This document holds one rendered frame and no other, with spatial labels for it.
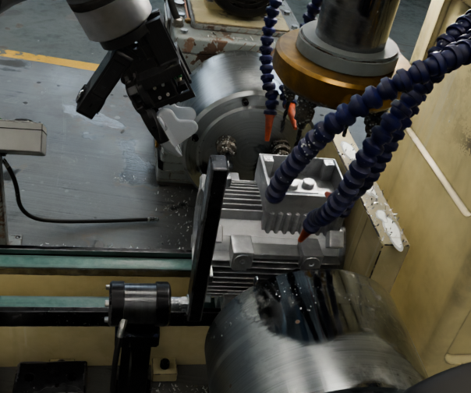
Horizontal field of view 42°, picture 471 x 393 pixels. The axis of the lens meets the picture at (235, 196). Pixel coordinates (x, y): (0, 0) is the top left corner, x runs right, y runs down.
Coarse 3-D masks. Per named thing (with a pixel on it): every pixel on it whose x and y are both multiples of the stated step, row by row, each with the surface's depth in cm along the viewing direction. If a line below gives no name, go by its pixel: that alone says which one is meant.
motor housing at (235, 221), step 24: (240, 192) 89; (240, 216) 88; (192, 240) 102; (264, 240) 88; (288, 240) 88; (216, 264) 86; (264, 264) 87; (288, 264) 88; (336, 264) 88; (216, 288) 88; (240, 288) 89
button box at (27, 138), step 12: (0, 120) 99; (12, 120) 99; (0, 132) 98; (12, 132) 99; (24, 132) 99; (36, 132) 100; (0, 144) 98; (12, 144) 99; (24, 144) 99; (36, 144) 100
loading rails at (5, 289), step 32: (0, 256) 98; (32, 256) 99; (64, 256) 100; (96, 256) 101; (128, 256) 102; (160, 256) 103; (0, 288) 99; (32, 288) 100; (64, 288) 100; (96, 288) 101; (0, 320) 89; (32, 320) 90; (64, 320) 91; (96, 320) 92; (0, 352) 93; (32, 352) 94; (64, 352) 95; (96, 352) 96; (160, 352) 98; (192, 352) 99
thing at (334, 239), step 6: (204, 180) 94; (222, 228) 85; (192, 234) 102; (222, 234) 85; (330, 234) 88; (336, 234) 88; (342, 234) 88; (216, 240) 85; (222, 240) 85; (330, 240) 88; (336, 240) 88; (342, 240) 88; (330, 246) 88; (336, 246) 88; (342, 246) 88; (210, 300) 92
